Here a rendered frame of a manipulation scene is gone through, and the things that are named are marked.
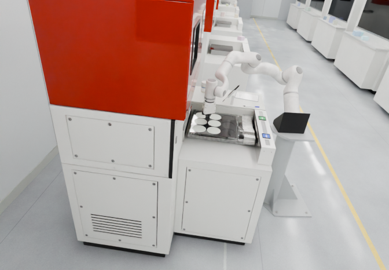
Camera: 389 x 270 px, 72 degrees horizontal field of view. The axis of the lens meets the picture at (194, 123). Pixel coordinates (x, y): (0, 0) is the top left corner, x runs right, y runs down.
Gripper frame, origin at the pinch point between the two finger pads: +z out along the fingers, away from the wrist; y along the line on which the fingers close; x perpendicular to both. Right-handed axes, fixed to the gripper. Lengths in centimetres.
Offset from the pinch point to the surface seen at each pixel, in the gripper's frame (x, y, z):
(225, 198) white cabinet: -47, -5, 39
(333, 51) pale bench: 338, 569, 65
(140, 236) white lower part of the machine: -35, -64, 67
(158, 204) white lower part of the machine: -41, -53, 33
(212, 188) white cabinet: -42, -14, 32
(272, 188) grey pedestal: -27, 63, 71
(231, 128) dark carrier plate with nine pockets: -16.4, 12.7, 2.0
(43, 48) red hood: -11, -103, -61
